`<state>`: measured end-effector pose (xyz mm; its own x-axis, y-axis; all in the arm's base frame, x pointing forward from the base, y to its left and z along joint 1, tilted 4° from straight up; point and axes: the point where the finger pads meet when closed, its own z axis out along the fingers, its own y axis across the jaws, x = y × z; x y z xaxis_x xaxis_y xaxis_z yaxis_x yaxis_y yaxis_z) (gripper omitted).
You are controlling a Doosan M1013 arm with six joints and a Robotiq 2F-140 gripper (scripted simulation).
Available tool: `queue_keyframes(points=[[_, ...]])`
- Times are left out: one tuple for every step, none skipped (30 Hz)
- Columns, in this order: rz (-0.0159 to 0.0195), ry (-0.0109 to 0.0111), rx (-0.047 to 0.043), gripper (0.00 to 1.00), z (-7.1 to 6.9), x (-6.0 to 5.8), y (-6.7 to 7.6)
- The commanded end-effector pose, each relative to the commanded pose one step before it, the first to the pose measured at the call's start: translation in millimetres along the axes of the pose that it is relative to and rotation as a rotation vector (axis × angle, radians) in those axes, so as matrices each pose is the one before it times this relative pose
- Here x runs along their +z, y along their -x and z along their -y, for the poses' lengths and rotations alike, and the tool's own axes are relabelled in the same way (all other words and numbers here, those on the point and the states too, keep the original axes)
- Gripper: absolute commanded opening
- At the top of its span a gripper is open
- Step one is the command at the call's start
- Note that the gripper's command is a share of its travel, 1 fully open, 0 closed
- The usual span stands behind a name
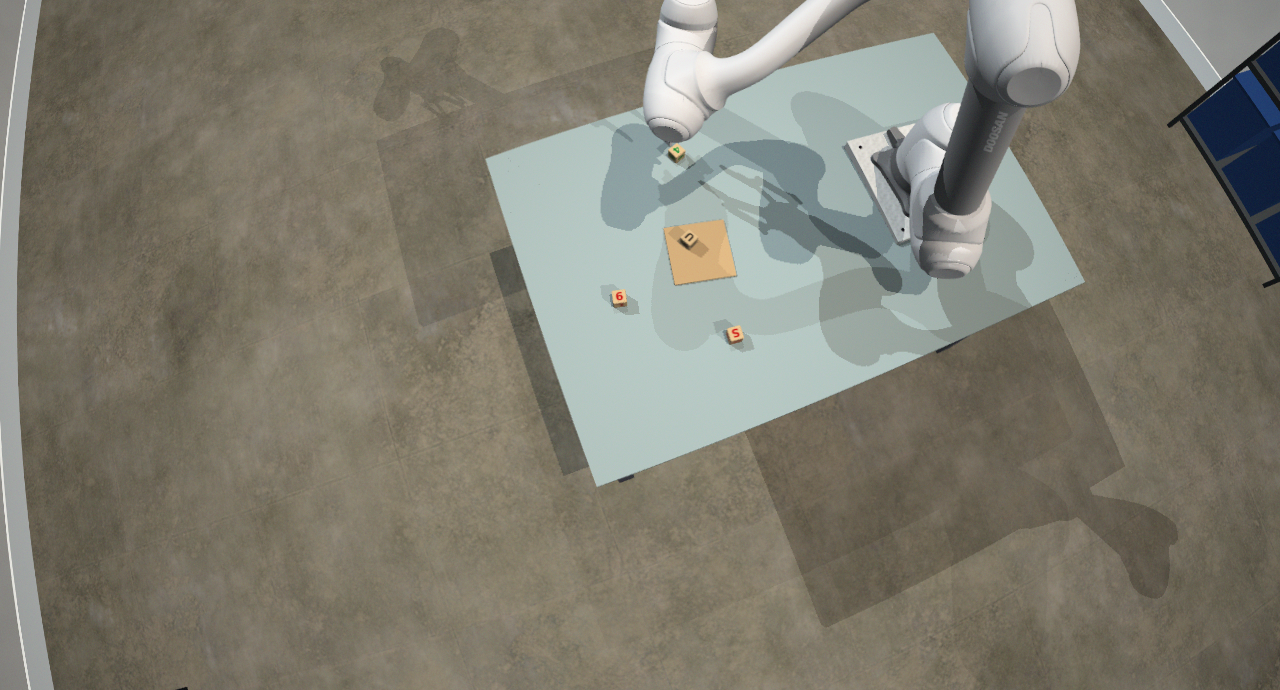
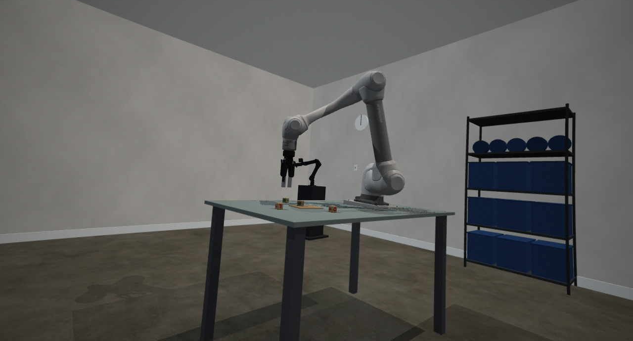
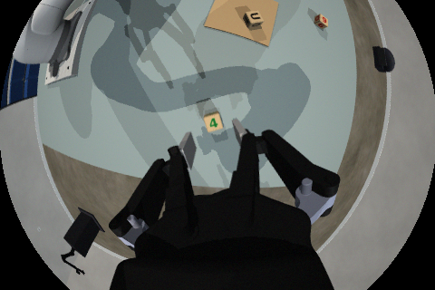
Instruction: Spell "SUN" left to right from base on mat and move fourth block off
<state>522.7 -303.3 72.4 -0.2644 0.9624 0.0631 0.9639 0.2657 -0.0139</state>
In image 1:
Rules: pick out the tan flat mat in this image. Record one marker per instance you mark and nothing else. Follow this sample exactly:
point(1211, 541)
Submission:
point(710, 258)

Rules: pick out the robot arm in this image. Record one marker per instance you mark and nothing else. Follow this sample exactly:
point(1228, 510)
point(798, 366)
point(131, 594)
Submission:
point(1027, 52)

